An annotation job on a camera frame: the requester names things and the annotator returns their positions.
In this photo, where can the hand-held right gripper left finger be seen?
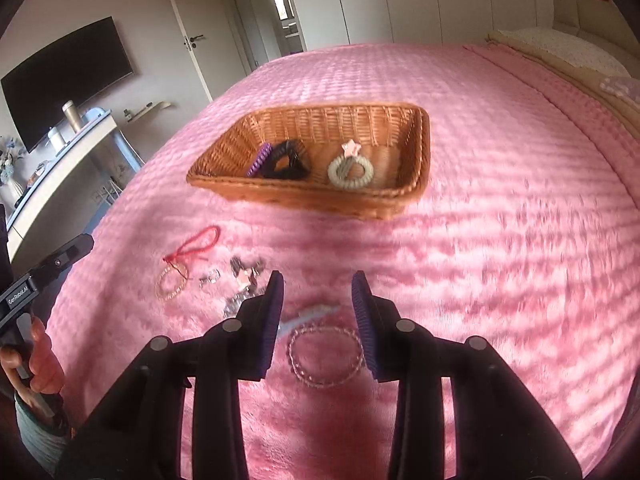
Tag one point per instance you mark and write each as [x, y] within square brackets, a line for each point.
[267, 322]

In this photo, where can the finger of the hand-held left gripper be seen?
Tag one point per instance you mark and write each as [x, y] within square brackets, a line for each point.
[67, 252]

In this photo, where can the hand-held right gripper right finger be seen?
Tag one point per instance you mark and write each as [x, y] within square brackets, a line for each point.
[364, 330]

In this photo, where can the cluster of metal hair clips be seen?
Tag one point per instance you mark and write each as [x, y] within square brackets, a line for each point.
[245, 280]

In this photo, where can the light blue hair clip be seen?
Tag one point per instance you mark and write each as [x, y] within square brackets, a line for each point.
[315, 312]

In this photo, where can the brown wicker basket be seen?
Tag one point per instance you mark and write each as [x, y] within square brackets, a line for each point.
[320, 160]

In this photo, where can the person's left forearm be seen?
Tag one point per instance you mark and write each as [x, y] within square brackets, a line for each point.
[37, 435]

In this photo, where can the person's left hand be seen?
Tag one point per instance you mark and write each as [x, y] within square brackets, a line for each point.
[45, 355]

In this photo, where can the white desk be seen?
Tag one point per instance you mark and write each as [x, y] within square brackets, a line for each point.
[75, 152]

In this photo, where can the flower bouquet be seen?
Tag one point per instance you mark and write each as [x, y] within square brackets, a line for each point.
[9, 165]

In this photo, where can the white bottle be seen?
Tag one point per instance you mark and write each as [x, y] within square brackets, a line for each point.
[56, 140]

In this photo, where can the steel thermos bottle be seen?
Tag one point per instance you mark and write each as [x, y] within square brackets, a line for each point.
[71, 117]

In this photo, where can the white door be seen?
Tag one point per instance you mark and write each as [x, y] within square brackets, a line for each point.
[210, 35]

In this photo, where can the beige quilt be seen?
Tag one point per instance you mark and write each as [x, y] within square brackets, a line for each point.
[595, 92]

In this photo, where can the white wardrobe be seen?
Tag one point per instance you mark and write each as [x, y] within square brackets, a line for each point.
[410, 0]

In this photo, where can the white floral pillow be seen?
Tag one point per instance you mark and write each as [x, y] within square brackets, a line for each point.
[565, 50]

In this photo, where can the pale purple pillow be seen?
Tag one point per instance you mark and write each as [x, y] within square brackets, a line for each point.
[622, 86]

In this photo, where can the beige bed headboard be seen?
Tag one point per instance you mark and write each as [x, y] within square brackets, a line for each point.
[590, 15]

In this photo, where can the small wooden wall shelf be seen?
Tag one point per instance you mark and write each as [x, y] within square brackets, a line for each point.
[147, 112]

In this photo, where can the black wall television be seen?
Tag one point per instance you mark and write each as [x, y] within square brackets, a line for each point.
[65, 80]

